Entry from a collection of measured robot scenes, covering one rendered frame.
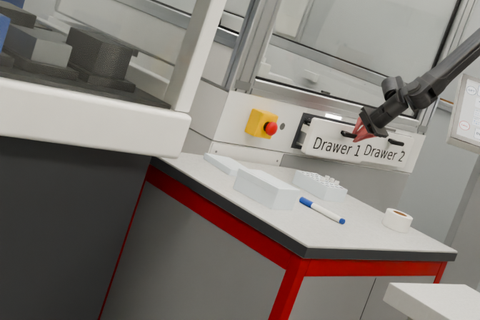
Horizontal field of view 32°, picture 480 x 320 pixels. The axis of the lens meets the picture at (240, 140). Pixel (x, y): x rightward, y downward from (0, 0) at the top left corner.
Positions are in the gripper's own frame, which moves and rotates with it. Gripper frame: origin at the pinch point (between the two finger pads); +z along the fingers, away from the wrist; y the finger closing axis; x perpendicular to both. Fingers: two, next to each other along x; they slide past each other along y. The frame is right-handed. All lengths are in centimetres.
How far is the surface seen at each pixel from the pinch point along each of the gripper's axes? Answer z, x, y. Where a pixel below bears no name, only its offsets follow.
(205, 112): 12, 50, 10
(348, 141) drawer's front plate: 3.0, -1.1, 1.1
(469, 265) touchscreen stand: 30, -95, -27
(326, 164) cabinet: 14.3, -2.4, -0.1
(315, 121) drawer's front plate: 0.0, 17.4, 3.4
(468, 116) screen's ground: -7, -78, 16
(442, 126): 39, -167, 58
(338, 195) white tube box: -3.0, 28.5, -24.8
